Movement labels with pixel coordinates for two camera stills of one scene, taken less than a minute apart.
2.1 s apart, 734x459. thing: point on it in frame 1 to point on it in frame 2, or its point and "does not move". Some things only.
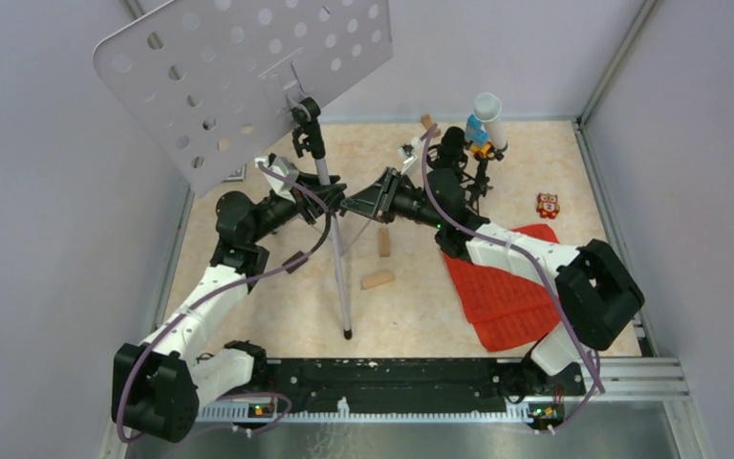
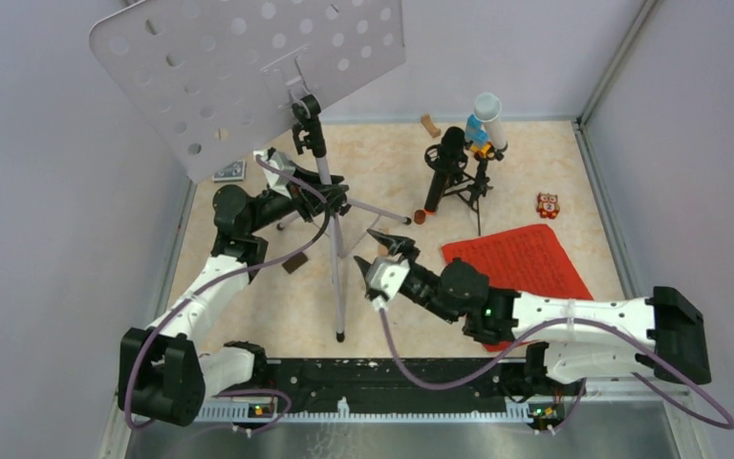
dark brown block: [293, 258] does not move
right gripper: [377, 202] to [397, 245]
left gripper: [303, 201] does not move
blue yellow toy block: [477, 137] does not move
